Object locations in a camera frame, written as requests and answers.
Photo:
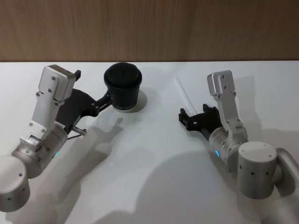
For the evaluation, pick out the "black cup lid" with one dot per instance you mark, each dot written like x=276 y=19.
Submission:
x=122 y=73

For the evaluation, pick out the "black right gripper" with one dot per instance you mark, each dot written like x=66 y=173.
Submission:
x=209 y=121

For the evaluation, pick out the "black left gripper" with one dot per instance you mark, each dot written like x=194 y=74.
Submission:
x=74 y=105

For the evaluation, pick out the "clear plastic straw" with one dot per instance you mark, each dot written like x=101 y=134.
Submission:
x=185 y=95

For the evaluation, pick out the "black paper cup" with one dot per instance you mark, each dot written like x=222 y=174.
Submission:
x=125 y=98

